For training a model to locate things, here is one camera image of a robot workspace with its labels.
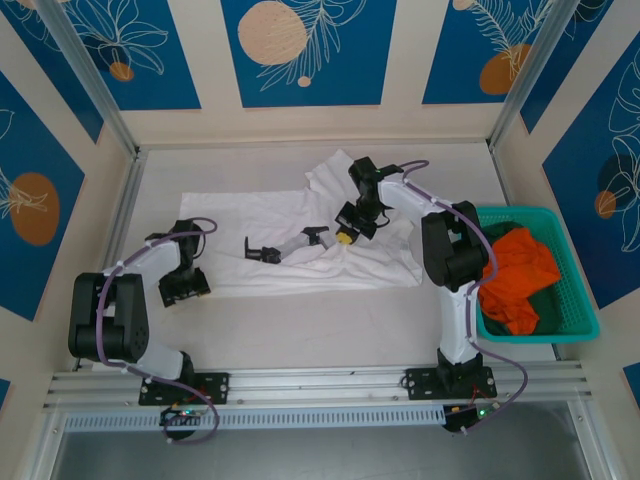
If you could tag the white t-shirt with black print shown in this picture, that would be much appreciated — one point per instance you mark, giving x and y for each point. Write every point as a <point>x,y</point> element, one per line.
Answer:
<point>240,215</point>

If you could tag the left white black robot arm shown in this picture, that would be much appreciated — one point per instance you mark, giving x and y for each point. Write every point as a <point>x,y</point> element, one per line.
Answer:
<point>150,257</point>

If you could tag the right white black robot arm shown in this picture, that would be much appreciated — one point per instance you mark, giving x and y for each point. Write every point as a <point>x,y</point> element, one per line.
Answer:
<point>457,325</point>

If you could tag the small controller board with LED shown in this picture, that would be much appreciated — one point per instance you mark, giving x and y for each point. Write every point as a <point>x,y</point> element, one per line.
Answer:
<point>470,415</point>
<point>180,414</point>

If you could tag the orange t-shirt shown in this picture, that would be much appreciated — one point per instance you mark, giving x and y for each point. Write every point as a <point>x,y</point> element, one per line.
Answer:
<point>525,265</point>

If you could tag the teal plastic basket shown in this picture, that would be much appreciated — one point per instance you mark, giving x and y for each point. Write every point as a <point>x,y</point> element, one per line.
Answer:
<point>575,280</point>

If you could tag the aluminium side rail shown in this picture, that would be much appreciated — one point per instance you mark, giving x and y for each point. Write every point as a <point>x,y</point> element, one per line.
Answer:
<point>497,170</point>
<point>127,195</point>

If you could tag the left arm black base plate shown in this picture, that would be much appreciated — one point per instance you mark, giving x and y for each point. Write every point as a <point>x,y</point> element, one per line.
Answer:
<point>215,387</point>

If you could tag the aluminium mounting rail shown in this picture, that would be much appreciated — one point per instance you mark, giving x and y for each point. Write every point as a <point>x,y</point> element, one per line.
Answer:
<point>320,387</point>

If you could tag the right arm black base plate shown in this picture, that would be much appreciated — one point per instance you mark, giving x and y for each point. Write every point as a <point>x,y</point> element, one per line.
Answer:
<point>422,382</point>

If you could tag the aluminium frame post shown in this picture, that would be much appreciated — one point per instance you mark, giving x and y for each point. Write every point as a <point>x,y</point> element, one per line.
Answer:
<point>95,75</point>
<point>530,75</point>

